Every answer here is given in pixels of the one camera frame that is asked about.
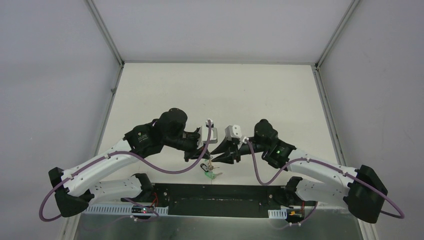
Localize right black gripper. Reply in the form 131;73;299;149
210;135;268;165

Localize black tag key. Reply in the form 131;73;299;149
200;163;210;173

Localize green tag key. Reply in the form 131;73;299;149
204;171;216;180

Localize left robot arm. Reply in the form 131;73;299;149
48;108;218;218

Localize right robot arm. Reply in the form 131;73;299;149
211;119;388;224

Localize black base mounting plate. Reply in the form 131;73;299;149
133;183;303;218

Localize left controller board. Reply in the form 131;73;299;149
131;205;154;214

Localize controller board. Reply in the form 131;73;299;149
131;205;154;214
286;209;305;222

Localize right controller board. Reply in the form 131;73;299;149
286;209;305;222

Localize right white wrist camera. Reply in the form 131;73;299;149
225;124;249;145

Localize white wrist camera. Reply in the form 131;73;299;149
225;124;249;145
197;118;218;149

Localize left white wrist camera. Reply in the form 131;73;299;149
197;118;218;149

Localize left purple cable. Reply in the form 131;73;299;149
38;119;213;223

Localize purple cable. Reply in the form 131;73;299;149
38;119;213;223
244;139;406;220

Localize aluminium frame rail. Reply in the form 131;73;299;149
63;199;364;240

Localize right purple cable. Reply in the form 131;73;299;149
244;139;406;220

